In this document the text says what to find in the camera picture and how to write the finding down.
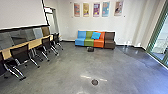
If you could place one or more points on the black trash bag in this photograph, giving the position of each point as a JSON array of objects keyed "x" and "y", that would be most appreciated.
[{"x": 90, "y": 49}]

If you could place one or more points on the green framed glass door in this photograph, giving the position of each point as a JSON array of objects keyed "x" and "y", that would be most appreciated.
[{"x": 160, "y": 40}]

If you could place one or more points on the blue sofa seat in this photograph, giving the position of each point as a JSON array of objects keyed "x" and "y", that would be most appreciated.
[{"x": 80, "y": 41}]

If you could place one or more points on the green sofa seat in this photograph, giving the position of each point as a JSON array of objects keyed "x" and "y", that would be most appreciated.
[{"x": 89, "y": 41}]

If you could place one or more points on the orange sofa seat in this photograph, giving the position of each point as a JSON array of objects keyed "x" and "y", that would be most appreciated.
[{"x": 99, "y": 43}]

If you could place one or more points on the cyan square cushion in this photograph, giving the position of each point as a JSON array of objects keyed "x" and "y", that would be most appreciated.
[{"x": 96, "y": 35}]

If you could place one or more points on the brown sofa seat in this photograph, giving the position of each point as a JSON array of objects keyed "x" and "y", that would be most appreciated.
[{"x": 109, "y": 41}]

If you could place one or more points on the round floor drain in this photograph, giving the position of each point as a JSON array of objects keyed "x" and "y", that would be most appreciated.
[{"x": 95, "y": 82}]

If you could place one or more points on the long wooden table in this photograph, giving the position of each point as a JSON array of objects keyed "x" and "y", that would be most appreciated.
[{"x": 32, "y": 43}]

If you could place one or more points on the grey desk divider panels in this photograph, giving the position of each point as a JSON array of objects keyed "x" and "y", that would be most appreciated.
[{"x": 23, "y": 35}]

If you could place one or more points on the white projection screen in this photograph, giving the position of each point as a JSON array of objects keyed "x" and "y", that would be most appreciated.
[{"x": 20, "y": 12}]

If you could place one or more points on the wall poster with orange print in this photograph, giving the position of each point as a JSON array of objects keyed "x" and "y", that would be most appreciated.
[{"x": 76, "y": 10}]

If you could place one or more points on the wall poster with purple print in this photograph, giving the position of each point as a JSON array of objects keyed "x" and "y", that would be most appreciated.
[{"x": 96, "y": 9}]

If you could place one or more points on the wall poster with cyan print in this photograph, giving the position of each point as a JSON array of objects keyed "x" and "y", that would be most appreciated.
[{"x": 105, "y": 9}]

